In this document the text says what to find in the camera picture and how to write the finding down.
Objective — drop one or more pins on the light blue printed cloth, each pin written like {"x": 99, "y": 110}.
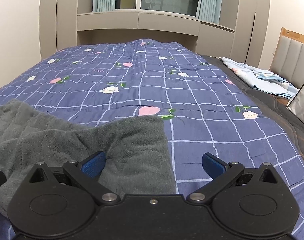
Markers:
{"x": 257, "y": 77}

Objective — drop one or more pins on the white bag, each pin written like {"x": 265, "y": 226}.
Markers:
{"x": 303, "y": 102}

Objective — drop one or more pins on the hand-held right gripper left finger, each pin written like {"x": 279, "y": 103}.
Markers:
{"x": 93, "y": 166}

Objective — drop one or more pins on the padded wooden headboard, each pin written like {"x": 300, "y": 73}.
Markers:
{"x": 292, "y": 55}

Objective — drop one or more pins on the beige window cabinet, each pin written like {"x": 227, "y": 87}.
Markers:
{"x": 154, "y": 26}

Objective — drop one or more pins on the dark quilted bed sheet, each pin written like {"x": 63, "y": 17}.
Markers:
{"x": 279, "y": 120}

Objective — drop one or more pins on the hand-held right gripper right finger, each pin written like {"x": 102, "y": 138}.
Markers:
{"x": 213, "y": 166}

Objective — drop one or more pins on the purple checkered floral blanket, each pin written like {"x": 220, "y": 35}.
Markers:
{"x": 154, "y": 87}

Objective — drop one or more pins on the beige wardrobe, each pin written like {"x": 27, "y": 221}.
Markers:
{"x": 59, "y": 17}
{"x": 249, "y": 22}

